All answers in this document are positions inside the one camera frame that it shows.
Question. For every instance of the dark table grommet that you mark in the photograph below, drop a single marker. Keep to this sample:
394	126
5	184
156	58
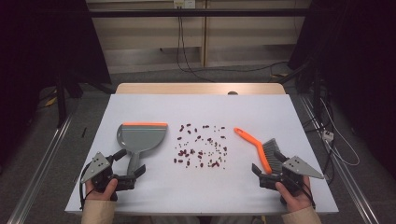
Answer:
232	92

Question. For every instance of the metal floor rail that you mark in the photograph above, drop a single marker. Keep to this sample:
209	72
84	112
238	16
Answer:
342	174
40	174

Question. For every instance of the yellow floor tape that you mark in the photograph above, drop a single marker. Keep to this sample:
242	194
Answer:
280	75
51	101

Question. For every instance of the small black floor item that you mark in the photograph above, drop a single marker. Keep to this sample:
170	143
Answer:
83	132

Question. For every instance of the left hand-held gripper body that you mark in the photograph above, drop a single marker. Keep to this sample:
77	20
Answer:
99	168

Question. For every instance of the black curtain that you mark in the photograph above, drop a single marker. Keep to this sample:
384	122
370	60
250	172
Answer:
358	62
37	46

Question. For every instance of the orange brush with grey bristles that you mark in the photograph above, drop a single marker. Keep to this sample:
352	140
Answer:
265	161

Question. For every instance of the person's left hand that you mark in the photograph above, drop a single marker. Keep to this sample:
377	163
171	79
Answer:
99	196

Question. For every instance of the black horizontal bar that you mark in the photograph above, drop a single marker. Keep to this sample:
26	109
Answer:
199	12

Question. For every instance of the white wall outlet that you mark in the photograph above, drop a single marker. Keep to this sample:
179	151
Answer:
184	3

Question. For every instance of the white table board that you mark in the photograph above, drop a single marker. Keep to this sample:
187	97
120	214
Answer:
202	193

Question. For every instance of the person's right hand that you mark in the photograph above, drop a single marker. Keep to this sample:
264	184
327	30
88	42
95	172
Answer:
297	202

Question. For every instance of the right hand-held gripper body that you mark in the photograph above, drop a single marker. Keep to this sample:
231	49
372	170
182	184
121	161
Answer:
299	169

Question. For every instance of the white power adapter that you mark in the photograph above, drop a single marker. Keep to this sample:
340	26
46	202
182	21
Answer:
328	135

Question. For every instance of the red and green beans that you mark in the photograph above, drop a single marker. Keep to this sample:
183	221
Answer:
200	153

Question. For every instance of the black metal stand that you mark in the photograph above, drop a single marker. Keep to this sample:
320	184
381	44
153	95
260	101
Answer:
317	99
61	102

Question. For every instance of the light wooden table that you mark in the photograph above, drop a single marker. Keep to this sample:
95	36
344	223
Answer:
186	88

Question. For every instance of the grey dustpan with orange edge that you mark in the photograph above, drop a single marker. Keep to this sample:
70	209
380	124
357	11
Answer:
140	140

